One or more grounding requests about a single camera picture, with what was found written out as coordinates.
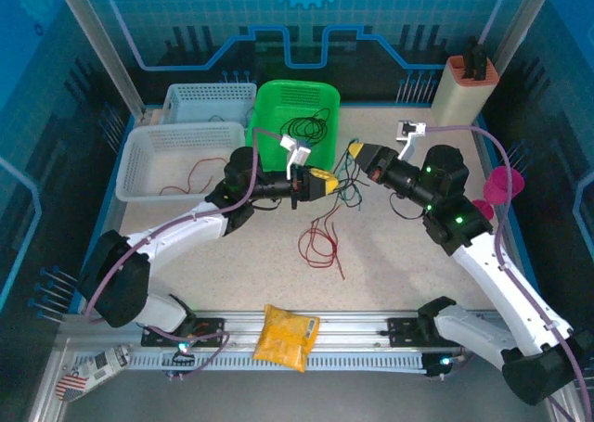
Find thin black cable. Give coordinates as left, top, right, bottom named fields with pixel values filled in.
left=332, top=151, right=373, bottom=206

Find green cable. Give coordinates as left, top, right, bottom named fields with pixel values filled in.
left=336, top=138, right=368, bottom=211
left=207, top=108, right=257, bottom=123

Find long red cable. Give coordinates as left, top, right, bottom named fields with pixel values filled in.
left=298, top=202, right=347, bottom=281

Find green plastic basket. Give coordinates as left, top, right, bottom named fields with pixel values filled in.
left=244, top=79, right=342, bottom=185

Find beige knife block orange top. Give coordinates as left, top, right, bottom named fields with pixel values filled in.
left=433, top=55, right=501, bottom=131

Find pink plastic goblet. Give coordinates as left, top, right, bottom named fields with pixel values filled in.
left=471, top=165, right=526, bottom=220

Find small pale perforated basket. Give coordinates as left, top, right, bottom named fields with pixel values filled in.
left=161, top=83, right=258, bottom=129

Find large white plastic basket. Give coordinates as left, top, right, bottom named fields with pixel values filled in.
left=115, top=121, right=247, bottom=203

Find wooden block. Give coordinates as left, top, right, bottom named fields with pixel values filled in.
left=140, top=108, right=168, bottom=129

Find yellow snack bag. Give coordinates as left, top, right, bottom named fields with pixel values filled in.
left=252, top=303, right=321, bottom=374

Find small circuit board green light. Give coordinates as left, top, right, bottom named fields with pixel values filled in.
left=424, top=352, right=466, bottom=379
left=172, top=336, right=199, bottom=365

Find flag print crumpled package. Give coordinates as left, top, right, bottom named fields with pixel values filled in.
left=55, top=344, right=134, bottom=403

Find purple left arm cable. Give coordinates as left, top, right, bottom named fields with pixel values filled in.
left=84, top=128, right=285, bottom=382

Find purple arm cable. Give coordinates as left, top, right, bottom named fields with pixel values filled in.
left=84, top=128, right=285, bottom=382
left=424, top=123, right=588, bottom=422

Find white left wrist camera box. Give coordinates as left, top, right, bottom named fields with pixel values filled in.
left=279, top=134, right=311, bottom=180

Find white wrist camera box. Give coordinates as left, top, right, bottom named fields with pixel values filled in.
left=395, top=120, right=427, bottom=161
left=279, top=134, right=311, bottom=180

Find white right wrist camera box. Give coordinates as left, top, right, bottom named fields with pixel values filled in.
left=395, top=120, right=427, bottom=161

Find coiled black cable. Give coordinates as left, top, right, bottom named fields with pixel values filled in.
left=279, top=108, right=331, bottom=147

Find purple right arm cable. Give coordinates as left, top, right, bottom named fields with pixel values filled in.
left=424, top=123, right=588, bottom=422

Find black knife handle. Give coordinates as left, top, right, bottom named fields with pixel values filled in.
left=463, top=35, right=478, bottom=79
left=473, top=44, right=488, bottom=81

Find aluminium rail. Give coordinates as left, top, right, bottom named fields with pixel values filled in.
left=58, top=309, right=554, bottom=354

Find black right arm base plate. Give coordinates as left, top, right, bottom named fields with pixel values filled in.
left=387, top=317, right=465, bottom=349

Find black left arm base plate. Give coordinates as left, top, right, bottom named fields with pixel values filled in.
left=141, top=317, right=227, bottom=349

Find grey slotted cable duct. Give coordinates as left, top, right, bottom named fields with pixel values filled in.
left=127, top=351, right=428, bottom=373

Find aluminium frame post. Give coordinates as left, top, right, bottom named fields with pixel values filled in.
left=51, top=0, right=146, bottom=118
left=491, top=0, right=559, bottom=70

